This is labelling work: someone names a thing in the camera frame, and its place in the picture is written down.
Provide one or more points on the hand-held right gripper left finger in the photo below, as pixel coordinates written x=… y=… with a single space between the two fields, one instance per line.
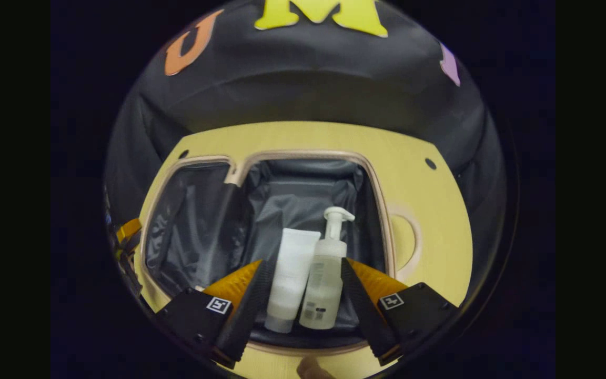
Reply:
x=242 y=321

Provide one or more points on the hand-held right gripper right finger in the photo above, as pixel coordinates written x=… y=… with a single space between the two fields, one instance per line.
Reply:
x=366 y=316

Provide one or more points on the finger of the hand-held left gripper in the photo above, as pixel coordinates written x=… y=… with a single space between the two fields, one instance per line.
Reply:
x=128 y=230

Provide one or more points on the clear pump bottle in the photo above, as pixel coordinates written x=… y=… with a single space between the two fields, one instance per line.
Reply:
x=326 y=279

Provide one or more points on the white squeeze tube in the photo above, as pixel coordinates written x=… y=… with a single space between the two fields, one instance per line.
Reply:
x=292 y=279

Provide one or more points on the pink suitcase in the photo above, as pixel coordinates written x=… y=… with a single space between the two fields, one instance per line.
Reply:
x=198 y=226

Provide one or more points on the black backdrop cloth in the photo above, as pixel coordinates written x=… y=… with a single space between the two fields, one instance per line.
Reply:
x=303 y=89

